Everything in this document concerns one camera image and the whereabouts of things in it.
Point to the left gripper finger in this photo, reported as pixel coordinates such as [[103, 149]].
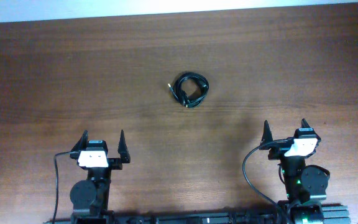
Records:
[[81, 144], [123, 150]]

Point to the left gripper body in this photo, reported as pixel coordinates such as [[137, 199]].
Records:
[[114, 164]]

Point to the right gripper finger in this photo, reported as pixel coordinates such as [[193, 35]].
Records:
[[267, 134], [304, 123]]

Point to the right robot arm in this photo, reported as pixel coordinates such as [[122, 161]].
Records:
[[305, 185]]

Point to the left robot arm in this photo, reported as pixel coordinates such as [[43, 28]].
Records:
[[90, 196]]

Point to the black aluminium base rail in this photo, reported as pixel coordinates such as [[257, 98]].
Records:
[[327, 214]]

